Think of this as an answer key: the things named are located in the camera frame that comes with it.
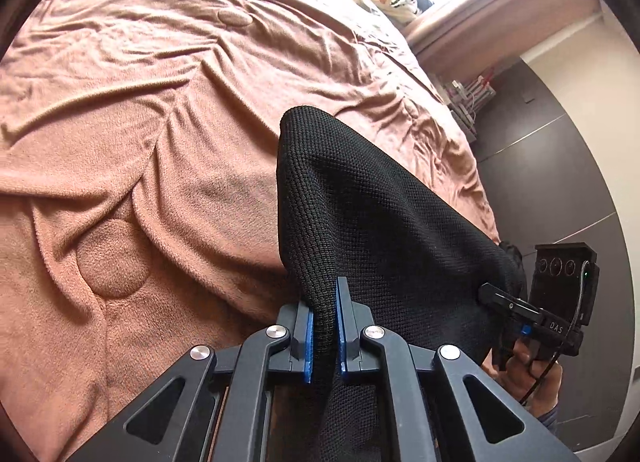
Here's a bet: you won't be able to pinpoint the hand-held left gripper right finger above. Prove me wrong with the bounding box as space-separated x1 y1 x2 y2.
334 276 581 462

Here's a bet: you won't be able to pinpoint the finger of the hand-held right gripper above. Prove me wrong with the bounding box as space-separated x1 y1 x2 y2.
492 323 520 372
479 282 546 326

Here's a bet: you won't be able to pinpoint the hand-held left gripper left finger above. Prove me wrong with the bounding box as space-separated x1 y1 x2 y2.
65 299 316 462

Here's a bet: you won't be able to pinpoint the black knit pants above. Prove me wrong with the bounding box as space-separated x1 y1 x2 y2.
276 106 525 462

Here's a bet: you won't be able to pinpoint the person's right hand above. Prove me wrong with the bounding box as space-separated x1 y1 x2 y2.
500 339 564 414

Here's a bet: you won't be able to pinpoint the brown fleece blanket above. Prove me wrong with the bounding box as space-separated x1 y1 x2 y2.
0 0 501 449

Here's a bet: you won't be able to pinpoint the pink window ledge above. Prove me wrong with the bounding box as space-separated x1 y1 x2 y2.
402 0 601 78

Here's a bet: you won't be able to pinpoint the white patterned plush toy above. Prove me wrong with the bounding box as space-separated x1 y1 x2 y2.
370 0 420 26

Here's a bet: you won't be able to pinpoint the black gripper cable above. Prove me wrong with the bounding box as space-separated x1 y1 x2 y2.
521 269 591 408

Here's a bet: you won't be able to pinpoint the wire rack with packets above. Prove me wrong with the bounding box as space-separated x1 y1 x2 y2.
447 70 499 136

